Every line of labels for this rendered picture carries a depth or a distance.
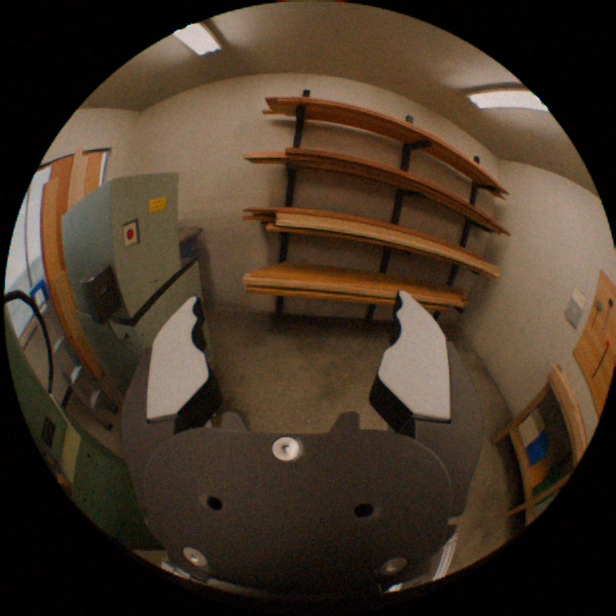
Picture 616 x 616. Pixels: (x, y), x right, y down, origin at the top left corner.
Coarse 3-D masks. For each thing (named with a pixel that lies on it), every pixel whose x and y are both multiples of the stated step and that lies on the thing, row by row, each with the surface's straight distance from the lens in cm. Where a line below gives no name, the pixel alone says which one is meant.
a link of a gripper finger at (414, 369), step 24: (408, 312) 10; (408, 336) 8; (432, 336) 9; (384, 360) 7; (408, 360) 7; (432, 360) 8; (384, 384) 6; (408, 384) 7; (432, 384) 7; (384, 408) 7; (408, 408) 6; (432, 408) 6
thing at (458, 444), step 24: (456, 360) 8; (456, 384) 7; (456, 408) 7; (480, 408) 7; (408, 432) 6; (432, 432) 6; (456, 432) 6; (480, 432) 7; (456, 456) 6; (456, 480) 6; (360, 504) 5; (456, 504) 6
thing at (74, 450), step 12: (60, 408) 103; (72, 432) 88; (72, 444) 88; (84, 444) 85; (72, 456) 87; (84, 456) 86; (60, 468) 98; (72, 468) 88; (84, 468) 88; (72, 480) 89; (84, 480) 90; (72, 492) 92; (84, 492) 93; (84, 504) 96
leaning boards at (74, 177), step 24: (72, 168) 234; (96, 168) 247; (48, 192) 218; (72, 192) 228; (48, 216) 213; (48, 240) 210; (48, 264) 209; (48, 288) 211; (72, 312) 206; (72, 336) 211; (96, 360) 225
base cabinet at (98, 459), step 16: (96, 448) 92; (96, 464) 90; (112, 464) 96; (96, 480) 94; (112, 480) 99; (128, 480) 107; (96, 496) 97; (112, 496) 103; (128, 496) 110; (96, 512) 101; (112, 512) 106; (128, 512) 114; (144, 512) 124; (112, 528) 111; (128, 528) 119; (144, 528) 129; (128, 544) 124; (144, 544) 134; (160, 544) 148
